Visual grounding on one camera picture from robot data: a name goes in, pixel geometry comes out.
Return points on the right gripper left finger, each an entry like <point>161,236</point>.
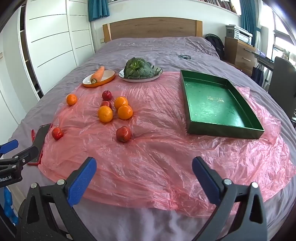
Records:
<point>36,218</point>

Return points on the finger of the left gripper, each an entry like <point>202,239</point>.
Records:
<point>7,147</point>
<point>20,159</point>

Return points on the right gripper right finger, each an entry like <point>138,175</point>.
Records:
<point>250,220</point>

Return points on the red tomato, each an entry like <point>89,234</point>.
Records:
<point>57,133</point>

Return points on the orange cluster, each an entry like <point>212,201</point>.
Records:
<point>125,112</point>
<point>105,114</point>
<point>120,101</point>

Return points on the small red apple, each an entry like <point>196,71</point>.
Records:
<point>106,103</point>
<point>107,95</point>

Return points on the small red apple back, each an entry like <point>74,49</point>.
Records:
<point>107,95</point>

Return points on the smartphone in red case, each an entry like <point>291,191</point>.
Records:
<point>39,143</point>

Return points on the pink plastic sheet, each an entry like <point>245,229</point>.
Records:
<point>154,168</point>

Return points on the orange carrot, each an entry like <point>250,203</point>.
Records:
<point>97,76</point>

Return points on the orange oval dish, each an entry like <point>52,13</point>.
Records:
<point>107,77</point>

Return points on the white wardrobe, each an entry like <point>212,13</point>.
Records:
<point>41,42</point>

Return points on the white round plate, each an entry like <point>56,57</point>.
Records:
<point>157,70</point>

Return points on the green rectangular tray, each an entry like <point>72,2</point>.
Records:
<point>214,107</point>

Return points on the green leafy cabbage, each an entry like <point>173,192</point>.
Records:
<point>138,68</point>

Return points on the grey office chair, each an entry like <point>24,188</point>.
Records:
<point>282,85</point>

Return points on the dark blue bag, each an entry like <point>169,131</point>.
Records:
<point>257,74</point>

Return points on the teal curtain left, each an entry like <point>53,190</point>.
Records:
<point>97,9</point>

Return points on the teal curtain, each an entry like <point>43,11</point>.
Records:
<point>250,10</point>
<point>97,9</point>

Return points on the cluttered desk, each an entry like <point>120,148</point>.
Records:
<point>263,60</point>

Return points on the wooden drawer cabinet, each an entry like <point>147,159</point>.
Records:
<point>240,55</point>

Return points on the wooden headboard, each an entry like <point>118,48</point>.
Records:
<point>152,27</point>

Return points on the black backpack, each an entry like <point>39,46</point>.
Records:
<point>217,44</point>

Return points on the white printer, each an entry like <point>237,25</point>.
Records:
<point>236,32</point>

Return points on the teal curtain right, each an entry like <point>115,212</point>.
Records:
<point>250,10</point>

